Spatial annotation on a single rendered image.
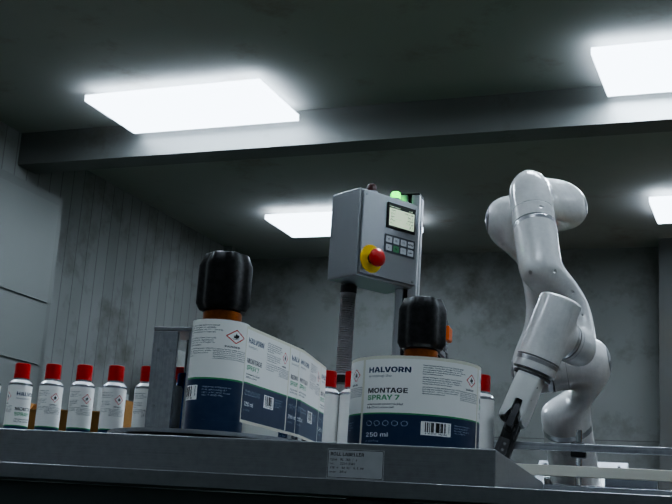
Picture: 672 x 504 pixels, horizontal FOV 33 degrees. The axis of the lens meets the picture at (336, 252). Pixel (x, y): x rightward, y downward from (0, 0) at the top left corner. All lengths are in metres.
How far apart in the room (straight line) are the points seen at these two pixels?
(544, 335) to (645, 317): 8.01
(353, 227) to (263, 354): 0.65
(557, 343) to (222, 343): 0.76
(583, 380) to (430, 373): 1.10
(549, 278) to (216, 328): 0.84
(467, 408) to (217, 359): 0.38
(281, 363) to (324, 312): 9.12
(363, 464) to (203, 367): 0.35
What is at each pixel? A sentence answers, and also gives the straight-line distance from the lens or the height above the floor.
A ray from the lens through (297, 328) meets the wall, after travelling 11.06.
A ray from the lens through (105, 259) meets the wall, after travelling 9.21.
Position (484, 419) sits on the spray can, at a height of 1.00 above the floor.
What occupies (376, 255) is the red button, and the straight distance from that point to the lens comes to 2.35.
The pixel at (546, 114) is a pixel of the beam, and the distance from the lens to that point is 6.85.
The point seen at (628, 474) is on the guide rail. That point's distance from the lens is 2.19.
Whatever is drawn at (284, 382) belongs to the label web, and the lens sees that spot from 1.88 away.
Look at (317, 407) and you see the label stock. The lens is 2.07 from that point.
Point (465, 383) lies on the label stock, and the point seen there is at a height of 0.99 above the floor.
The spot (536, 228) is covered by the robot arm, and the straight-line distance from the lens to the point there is 2.37.
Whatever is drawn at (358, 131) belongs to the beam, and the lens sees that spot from 7.15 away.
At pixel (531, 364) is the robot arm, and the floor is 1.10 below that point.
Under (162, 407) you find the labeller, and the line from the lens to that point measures 2.27.
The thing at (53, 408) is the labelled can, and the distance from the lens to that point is 2.54.
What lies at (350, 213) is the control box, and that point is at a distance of 2.40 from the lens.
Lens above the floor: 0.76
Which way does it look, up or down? 14 degrees up
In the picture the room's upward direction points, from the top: 4 degrees clockwise
